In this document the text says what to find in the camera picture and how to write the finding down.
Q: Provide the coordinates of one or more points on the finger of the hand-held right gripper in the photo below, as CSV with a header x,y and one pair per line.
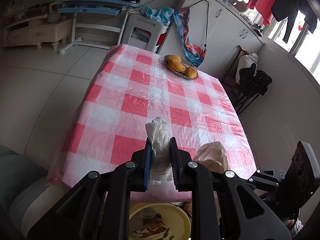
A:
x,y
266,178

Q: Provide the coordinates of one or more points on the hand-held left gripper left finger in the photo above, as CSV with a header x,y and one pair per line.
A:
x,y
148,170

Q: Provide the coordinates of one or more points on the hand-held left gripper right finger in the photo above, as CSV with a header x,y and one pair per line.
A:
x,y
175,170

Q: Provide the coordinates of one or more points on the white tissue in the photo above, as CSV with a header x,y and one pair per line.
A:
x,y
160,140

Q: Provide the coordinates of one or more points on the beige plastic bag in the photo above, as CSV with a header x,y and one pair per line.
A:
x,y
212,155

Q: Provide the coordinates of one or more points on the yellow plastic basin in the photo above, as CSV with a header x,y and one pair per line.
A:
x,y
177,220

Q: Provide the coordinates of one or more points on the pink white checked tablecloth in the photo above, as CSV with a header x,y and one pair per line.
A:
x,y
155,100

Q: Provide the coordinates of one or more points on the black folding chair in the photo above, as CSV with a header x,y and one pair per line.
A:
x,y
252,85

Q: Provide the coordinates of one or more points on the silver fruit plate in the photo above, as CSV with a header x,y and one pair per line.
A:
x,y
180,67

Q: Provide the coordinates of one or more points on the wooden chair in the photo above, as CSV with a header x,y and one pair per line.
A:
x,y
235,67

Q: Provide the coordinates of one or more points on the white sack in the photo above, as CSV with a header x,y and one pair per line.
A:
x,y
246,62

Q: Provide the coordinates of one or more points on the colourful printed bag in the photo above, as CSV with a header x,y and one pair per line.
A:
x,y
190,42

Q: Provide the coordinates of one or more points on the light green seat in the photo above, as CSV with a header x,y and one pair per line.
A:
x,y
20,185

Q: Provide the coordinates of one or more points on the white plastic stool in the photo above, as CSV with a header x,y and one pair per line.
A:
x,y
142,32

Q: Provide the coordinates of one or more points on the white cabinet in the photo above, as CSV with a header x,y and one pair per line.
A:
x,y
225,25

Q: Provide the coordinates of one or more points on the blue plastic bag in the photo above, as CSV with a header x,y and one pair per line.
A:
x,y
157,13

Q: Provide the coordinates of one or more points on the blue study desk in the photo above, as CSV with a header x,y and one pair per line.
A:
x,y
100,10

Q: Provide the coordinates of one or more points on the black hanging garment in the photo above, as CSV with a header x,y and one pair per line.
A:
x,y
292,5

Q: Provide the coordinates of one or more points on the cream television cabinet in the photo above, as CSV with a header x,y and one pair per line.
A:
x,y
35,33

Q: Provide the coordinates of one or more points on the red hanging garment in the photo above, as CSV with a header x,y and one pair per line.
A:
x,y
262,0

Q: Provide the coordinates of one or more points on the pink kettlebell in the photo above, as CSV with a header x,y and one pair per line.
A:
x,y
53,13

